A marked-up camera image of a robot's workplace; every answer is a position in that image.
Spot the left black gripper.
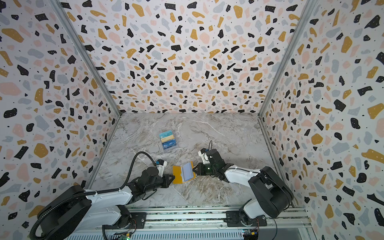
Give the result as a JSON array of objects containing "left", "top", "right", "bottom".
[{"left": 146, "top": 173, "right": 178, "bottom": 194}]

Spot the light blue credit card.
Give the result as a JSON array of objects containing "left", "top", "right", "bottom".
[{"left": 182, "top": 162, "right": 195, "bottom": 183}]

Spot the yellow card holder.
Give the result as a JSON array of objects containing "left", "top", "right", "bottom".
[{"left": 173, "top": 166, "right": 196, "bottom": 185}]

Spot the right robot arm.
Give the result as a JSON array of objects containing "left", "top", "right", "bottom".
[{"left": 193, "top": 148, "right": 294, "bottom": 226}]

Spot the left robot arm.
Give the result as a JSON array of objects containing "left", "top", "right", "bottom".
[{"left": 30, "top": 167, "right": 175, "bottom": 240}]

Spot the white ventilation grille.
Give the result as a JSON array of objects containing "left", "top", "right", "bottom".
[{"left": 65, "top": 230, "right": 244, "bottom": 240}]

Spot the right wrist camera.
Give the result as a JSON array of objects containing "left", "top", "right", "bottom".
[{"left": 198, "top": 148, "right": 210, "bottom": 165}]

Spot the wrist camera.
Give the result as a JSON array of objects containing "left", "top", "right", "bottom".
[
  {"left": 198, "top": 148, "right": 210, "bottom": 165},
  {"left": 156, "top": 160, "right": 167, "bottom": 178}
]

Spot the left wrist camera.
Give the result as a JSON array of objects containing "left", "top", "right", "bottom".
[{"left": 156, "top": 160, "right": 167, "bottom": 178}]

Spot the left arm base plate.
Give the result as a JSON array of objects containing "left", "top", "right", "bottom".
[{"left": 105, "top": 212, "right": 147, "bottom": 232}]

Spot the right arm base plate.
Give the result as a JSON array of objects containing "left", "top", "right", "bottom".
[{"left": 224, "top": 210, "right": 267, "bottom": 228}]

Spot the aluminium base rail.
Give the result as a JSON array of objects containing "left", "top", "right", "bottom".
[{"left": 59, "top": 205, "right": 313, "bottom": 238}]

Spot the black corrugated cable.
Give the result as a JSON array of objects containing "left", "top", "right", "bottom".
[{"left": 29, "top": 151, "right": 157, "bottom": 240}]

